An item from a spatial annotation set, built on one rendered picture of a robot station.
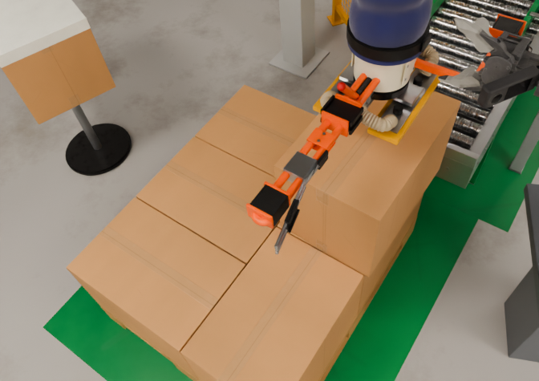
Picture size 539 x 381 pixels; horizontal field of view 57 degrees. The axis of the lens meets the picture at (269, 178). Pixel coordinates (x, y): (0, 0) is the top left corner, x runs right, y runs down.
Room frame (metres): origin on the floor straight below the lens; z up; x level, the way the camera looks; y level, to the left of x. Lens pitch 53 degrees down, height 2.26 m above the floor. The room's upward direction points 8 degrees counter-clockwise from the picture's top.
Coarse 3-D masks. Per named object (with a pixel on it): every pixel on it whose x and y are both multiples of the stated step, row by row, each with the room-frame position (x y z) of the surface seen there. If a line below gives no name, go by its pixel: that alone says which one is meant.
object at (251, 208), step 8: (264, 184) 0.73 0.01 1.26; (272, 184) 0.72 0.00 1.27; (264, 192) 0.70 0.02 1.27; (272, 192) 0.70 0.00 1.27; (280, 192) 0.69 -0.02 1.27; (256, 200) 0.68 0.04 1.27; (264, 200) 0.68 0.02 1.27; (272, 200) 0.67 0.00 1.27; (280, 200) 0.67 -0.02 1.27; (288, 200) 0.68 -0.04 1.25; (248, 208) 0.67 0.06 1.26; (256, 208) 0.66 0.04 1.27; (264, 208) 0.65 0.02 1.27; (272, 208) 0.65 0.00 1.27; (280, 208) 0.65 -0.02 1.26; (264, 216) 0.63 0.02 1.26; (272, 216) 0.63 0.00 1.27; (280, 216) 0.65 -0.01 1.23; (272, 224) 0.62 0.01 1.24
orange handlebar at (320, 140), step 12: (420, 60) 1.10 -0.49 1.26; (432, 72) 1.06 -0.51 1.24; (444, 72) 1.04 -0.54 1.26; (456, 72) 1.03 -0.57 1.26; (360, 84) 1.04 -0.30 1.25; (372, 84) 1.03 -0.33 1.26; (360, 96) 0.99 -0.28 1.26; (324, 120) 0.92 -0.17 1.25; (312, 132) 0.88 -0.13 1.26; (324, 132) 0.87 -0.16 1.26; (336, 132) 0.87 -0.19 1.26; (312, 144) 0.84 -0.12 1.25; (324, 144) 0.83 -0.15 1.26; (276, 180) 0.74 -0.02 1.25; (300, 180) 0.73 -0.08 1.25; (288, 192) 0.70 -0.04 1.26; (252, 216) 0.65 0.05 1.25
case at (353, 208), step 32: (448, 96) 1.24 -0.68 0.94; (416, 128) 1.11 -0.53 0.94; (448, 128) 1.16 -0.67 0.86; (288, 160) 1.04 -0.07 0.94; (352, 160) 1.01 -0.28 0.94; (384, 160) 0.99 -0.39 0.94; (416, 160) 0.97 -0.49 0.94; (320, 192) 0.91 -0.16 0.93; (352, 192) 0.88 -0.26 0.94; (384, 192) 0.87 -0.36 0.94; (416, 192) 1.01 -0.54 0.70; (320, 224) 0.91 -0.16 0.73; (352, 224) 0.82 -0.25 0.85; (384, 224) 0.80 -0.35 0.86; (352, 256) 0.82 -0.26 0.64
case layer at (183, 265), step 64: (256, 128) 1.57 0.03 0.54; (192, 192) 1.26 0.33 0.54; (256, 192) 1.22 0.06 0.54; (128, 256) 0.99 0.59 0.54; (192, 256) 0.95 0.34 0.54; (256, 256) 0.92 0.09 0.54; (320, 256) 0.88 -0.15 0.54; (384, 256) 0.93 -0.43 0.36; (128, 320) 0.79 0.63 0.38; (192, 320) 0.69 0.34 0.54; (256, 320) 0.66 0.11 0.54; (320, 320) 0.63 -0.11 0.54
